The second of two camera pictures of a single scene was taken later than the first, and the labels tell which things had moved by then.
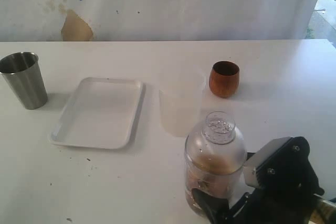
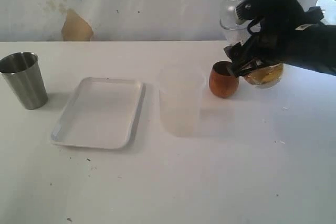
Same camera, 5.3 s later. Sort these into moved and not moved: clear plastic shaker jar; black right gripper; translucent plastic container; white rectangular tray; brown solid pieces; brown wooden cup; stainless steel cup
Moved: brown solid pieces; black right gripper; clear plastic shaker jar
Not moved: stainless steel cup; white rectangular tray; brown wooden cup; translucent plastic container
